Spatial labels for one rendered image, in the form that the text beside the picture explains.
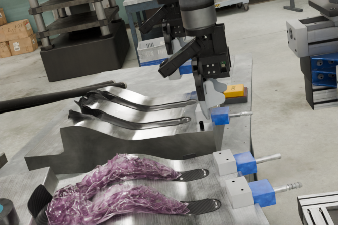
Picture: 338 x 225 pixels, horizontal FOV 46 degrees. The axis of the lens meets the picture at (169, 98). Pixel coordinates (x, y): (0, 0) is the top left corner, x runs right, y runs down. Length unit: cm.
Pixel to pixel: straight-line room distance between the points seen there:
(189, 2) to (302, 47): 50
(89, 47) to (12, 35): 290
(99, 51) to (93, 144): 396
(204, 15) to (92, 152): 43
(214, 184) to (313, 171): 160
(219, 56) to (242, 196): 32
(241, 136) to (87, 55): 403
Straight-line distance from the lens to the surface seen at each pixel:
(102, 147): 100
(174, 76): 123
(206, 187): 78
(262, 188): 73
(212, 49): 89
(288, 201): 214
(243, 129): 109
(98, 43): 490
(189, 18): 86
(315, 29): 127
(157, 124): 101
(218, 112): 95
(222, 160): 80
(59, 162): 107
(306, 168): 238
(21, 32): 756
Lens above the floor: 129
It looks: 21 degrees down
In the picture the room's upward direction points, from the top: 12 degrees counter-clockwise
